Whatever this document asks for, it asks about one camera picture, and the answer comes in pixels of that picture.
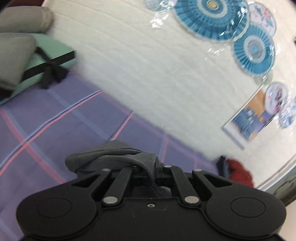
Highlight dark grey pants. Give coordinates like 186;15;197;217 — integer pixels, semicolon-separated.
65;140;171;198

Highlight dark blue folded clothes stack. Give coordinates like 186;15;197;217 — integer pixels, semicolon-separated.
216;156;230;178

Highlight red folded garment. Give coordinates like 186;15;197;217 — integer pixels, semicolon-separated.
226;159;254;187

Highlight purple plaid bed sheet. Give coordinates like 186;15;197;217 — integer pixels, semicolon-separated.
1;74;217;240

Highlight small blue paper fan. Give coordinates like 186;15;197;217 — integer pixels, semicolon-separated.
232;24;275;76

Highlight large blue paper fan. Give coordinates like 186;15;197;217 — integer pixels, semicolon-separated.
174;0;250;43

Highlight grey folded garment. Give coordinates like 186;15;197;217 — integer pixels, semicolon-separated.
1;6;54;91

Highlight bedding poster on wall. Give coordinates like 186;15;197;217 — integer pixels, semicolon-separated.
222;88;275;150

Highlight green cushion with black strap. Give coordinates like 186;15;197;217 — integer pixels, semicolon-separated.
1;34;77;104

